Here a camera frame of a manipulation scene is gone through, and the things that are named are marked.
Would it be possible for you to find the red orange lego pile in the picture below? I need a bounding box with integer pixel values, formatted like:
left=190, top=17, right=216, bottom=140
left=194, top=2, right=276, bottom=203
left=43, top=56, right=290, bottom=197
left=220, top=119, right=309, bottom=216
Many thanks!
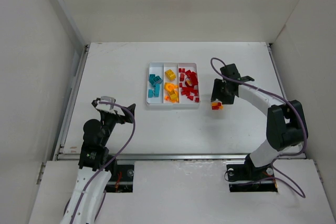
left=211, top=101, right=224, bottom=110

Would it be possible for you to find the red flower duplo piece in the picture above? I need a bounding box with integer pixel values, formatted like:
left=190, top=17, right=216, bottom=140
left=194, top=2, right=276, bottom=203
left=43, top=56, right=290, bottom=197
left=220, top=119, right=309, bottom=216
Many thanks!
left=184, top=78, right=196, bottom=89

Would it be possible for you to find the yellow striped slope duplo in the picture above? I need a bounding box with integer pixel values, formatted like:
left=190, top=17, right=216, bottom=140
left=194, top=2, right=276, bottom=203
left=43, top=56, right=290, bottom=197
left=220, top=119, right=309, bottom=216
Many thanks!
left=169, top=90, right=179, bottom=100

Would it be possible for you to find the orange arch lego piece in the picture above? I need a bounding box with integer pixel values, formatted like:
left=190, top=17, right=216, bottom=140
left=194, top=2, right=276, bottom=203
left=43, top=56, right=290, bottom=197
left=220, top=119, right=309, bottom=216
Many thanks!
left=164, top=82, right=179, bottom=93

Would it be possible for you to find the yellow duplo brick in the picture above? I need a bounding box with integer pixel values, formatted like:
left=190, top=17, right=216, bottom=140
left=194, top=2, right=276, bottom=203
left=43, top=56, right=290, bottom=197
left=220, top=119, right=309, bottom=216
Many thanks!
left=165, top=69, right=176, bottom=81

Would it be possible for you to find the orange lego brick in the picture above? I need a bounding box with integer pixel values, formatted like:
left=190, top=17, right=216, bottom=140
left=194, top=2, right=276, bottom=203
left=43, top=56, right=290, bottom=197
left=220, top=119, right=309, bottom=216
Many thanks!
left=163, top=96, right=179, bottom=103

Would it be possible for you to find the teal duplo brick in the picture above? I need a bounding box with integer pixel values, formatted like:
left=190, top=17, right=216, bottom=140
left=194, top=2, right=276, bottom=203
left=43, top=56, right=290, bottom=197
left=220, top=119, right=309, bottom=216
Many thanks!
left=148, top=89, right=154, bottom=98
left=149, top=74, right=163, bottom=87

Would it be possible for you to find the teal frog duplo piece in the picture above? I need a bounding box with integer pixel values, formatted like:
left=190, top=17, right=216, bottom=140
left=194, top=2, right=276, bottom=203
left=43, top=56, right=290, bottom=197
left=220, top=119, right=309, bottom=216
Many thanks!
left=154, top=84, right=160, bottom=97

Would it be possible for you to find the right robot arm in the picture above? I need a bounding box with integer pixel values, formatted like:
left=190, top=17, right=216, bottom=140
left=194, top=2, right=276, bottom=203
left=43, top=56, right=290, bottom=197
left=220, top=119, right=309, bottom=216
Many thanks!
left=211, top=63, right=308, bottom=176

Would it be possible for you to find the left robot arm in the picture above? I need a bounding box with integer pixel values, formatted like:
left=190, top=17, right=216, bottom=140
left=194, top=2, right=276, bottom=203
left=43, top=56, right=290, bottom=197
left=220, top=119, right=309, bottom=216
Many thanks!
left=60, top=97, right=136, bottom=223

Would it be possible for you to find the white three-compartment tray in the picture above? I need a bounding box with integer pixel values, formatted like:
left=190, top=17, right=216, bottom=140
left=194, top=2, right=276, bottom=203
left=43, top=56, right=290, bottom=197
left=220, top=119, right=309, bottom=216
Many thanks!
left=146, top=62, right=200, bottom=110

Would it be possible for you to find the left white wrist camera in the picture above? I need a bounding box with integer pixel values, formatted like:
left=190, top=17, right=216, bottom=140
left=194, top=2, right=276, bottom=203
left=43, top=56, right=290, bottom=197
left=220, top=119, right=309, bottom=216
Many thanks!
left=91, top=96, right=116, bottom=114

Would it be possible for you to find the aluminium front rail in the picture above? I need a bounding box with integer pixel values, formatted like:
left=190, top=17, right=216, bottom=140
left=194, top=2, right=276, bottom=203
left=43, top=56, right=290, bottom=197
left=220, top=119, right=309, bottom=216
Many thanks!
left=117, top=154, right=247, bottom=161

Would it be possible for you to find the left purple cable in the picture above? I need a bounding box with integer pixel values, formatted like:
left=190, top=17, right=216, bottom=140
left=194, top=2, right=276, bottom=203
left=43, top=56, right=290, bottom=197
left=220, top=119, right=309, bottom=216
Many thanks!
left=69, top=101, right=137, bottom=224

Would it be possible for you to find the purple cable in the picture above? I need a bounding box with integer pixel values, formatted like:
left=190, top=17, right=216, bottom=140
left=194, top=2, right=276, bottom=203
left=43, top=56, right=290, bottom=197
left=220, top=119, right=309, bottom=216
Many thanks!
left=69, top=101, right=137, bottom=224
left=209, top=57, right=309, bottom=199

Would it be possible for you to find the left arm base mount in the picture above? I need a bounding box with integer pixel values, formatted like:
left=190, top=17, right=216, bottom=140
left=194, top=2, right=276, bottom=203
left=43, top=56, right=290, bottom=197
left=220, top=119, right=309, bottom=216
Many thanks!
left=105, top=159, right=134, bottom=193

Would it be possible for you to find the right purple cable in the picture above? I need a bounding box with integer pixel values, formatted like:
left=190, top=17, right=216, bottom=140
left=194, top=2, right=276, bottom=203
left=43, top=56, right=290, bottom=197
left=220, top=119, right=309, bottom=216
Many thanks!
left=209, top=57, right=309, bottom=199

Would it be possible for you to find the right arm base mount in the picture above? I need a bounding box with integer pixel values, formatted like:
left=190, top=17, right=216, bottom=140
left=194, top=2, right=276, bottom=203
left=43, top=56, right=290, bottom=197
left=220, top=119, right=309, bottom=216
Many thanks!
left=224, top=164, right=278, bottom=193

